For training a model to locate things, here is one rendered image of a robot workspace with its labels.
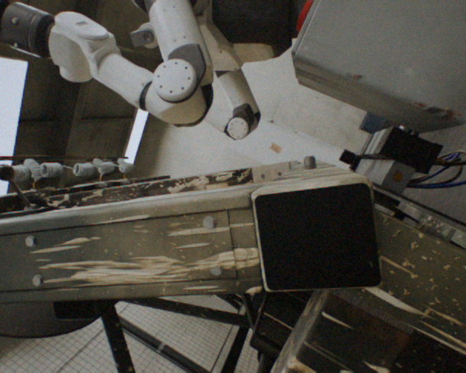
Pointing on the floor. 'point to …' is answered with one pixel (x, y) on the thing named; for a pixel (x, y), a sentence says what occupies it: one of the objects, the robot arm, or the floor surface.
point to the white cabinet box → (284, 145)
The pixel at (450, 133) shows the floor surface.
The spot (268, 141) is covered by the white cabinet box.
